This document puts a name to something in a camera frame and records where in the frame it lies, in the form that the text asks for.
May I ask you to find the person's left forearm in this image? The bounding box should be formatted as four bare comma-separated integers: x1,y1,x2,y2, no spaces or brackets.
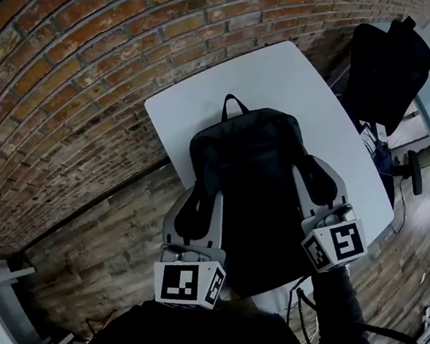
86,290,224,344

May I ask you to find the dark grey backpack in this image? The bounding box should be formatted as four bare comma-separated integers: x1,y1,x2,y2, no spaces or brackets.
182,85,325,303

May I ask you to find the white desk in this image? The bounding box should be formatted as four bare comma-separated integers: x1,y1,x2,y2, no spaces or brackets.
0,252,76,344

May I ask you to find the white folding table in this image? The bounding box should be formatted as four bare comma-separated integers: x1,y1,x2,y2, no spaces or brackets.
138,30,405,330

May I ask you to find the person's dark jacket torso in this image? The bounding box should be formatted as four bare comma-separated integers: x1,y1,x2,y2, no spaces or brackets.
137,288,309,344

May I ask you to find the black office chair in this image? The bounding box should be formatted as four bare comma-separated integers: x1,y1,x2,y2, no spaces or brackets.
336,15,430,203

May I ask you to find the thick black cable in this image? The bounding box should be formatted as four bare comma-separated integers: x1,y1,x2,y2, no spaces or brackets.
354,313,418,344

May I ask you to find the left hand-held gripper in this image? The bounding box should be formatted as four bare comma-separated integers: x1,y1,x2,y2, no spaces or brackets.
142,183,237,316

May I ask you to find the person's right forearm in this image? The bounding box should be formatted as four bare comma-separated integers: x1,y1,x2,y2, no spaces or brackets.
306,264,371,344

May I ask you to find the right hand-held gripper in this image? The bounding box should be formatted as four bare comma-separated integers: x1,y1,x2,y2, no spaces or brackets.
289,148,370,275

